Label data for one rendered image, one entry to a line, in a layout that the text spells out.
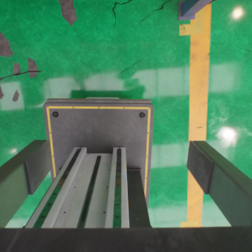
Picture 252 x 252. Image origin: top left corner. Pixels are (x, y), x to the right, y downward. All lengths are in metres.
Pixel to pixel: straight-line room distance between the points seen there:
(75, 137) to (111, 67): 0.60
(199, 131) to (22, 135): 1.49
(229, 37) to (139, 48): 0.68
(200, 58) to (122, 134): 0.84
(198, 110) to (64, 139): 1.07
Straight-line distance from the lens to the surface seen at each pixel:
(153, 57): 1.48
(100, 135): 1.21
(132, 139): 1.21
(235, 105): 1.75
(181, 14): 1.56
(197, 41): 1.58
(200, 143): 0.16
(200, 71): 1.58
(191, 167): 0.17
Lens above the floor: 1.46
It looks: 74 degrees down
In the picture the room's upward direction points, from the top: 175 degrees clockwise
